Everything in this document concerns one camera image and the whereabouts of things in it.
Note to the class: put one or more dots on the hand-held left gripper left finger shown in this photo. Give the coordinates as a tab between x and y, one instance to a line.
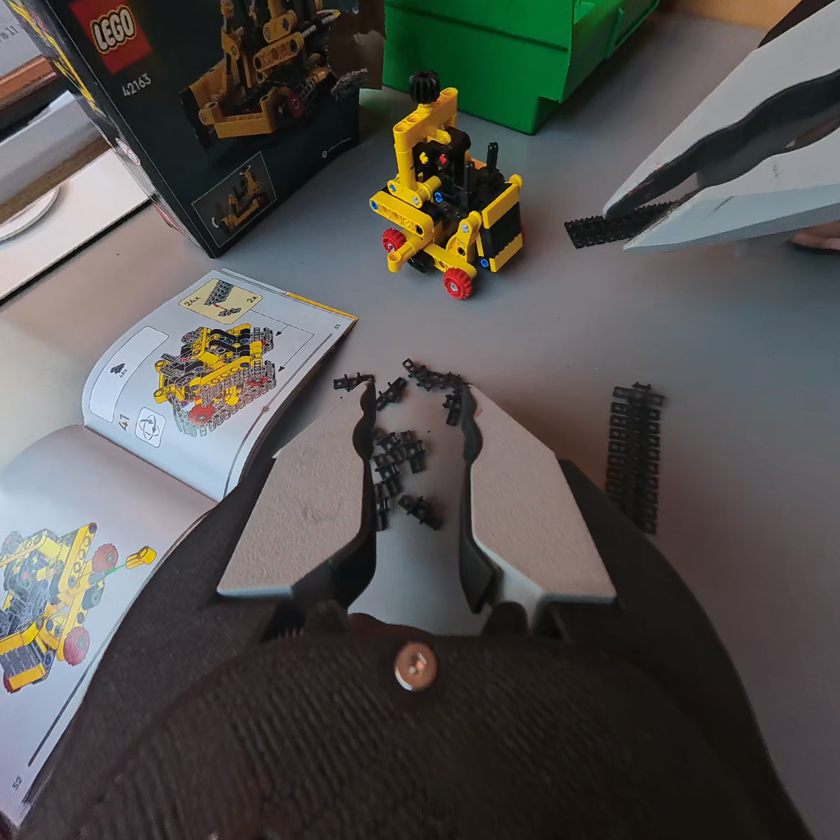
295	518

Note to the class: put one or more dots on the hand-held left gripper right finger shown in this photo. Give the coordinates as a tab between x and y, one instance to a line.
531	518

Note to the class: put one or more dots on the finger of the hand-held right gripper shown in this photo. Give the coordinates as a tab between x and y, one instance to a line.
754	210
722	111

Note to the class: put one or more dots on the pile of track links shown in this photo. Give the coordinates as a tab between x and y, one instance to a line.
394	459

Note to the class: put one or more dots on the long black track strip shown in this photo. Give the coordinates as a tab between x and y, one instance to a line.
590	231

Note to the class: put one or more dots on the lego instruction booklet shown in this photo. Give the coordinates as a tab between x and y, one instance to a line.
131	459

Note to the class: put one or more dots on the yellow lego bulldozer model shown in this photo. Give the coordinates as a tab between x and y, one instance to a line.
446	216

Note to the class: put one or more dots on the black lego set box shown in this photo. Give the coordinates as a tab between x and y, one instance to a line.
216	131

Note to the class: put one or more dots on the short black track strip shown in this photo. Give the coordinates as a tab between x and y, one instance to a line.
631	459

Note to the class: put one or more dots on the green cardboard box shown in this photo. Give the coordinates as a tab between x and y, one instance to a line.
499	59

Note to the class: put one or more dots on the white flat board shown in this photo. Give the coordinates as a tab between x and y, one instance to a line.
79	223

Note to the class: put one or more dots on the white round base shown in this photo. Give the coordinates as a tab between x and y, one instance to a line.
26	213

